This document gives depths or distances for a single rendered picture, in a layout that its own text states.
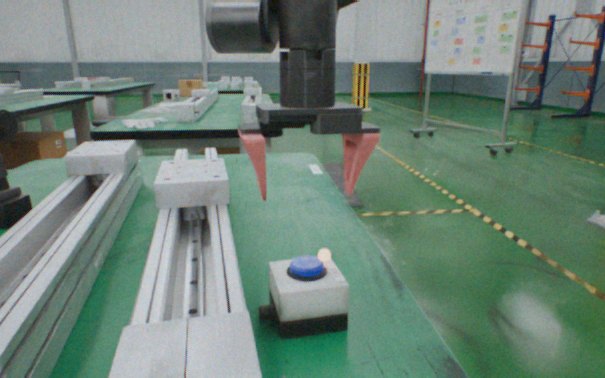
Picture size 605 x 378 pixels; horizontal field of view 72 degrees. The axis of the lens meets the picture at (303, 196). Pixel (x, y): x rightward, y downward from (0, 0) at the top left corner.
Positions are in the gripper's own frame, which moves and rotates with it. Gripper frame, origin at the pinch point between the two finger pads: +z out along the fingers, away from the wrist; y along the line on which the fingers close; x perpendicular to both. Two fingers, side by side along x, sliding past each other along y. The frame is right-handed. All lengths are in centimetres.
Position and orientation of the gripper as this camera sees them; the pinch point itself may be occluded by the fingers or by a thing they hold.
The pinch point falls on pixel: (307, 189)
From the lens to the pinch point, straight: 46.7
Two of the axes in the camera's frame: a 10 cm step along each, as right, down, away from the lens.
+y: -9.7, 0.7, -2.1
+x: 2.2, 2.9, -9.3
